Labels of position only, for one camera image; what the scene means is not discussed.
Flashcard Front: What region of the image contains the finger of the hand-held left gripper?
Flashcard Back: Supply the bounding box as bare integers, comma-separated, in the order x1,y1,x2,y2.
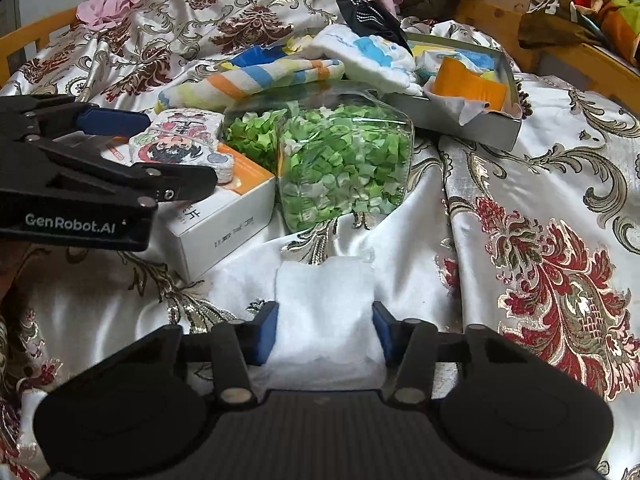
25,137,218,206
20,97,151,138

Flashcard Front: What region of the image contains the blue and yellow cloth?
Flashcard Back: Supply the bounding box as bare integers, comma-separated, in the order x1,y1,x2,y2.
415,45,501,81

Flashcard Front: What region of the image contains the black cloth with white stitching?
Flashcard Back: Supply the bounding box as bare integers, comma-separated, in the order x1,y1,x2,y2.
336,0,411,48

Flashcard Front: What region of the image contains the floral satin blanket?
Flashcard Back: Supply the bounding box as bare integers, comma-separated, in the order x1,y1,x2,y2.
0,0,640,480

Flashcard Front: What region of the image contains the striped pastel towel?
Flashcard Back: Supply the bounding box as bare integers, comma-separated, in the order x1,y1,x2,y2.
155,57,346,113

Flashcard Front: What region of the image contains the white fluffy towel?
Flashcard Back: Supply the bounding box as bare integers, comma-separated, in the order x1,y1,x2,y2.
270,255,387,386

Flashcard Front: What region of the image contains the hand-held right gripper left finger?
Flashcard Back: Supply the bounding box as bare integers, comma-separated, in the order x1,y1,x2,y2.
107,301,279,406

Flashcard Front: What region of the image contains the orange cloth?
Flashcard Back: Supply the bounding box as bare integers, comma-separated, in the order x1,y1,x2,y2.
430,57,508,111

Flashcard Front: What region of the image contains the wooden bed frame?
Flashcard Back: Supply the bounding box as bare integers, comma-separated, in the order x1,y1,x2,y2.
0,0,640,116

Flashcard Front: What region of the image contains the clear jar of green paper stars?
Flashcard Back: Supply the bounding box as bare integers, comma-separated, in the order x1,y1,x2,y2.
220,92,416,233

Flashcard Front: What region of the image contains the brown cloth with white print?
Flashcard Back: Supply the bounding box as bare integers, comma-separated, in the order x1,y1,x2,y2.
517,0,601,51

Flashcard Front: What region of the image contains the grey shallow cardboard box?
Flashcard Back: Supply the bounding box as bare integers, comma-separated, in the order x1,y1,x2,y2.
384,32,523,152

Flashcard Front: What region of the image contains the cartoon print pouch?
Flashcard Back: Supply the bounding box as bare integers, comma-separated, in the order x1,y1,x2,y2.
129,109,236,183

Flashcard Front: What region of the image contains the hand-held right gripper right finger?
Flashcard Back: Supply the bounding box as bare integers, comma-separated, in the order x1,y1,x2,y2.
371,301,531,406

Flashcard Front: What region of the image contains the white and orange carton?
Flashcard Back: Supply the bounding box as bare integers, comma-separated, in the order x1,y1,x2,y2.
165,142,277,283

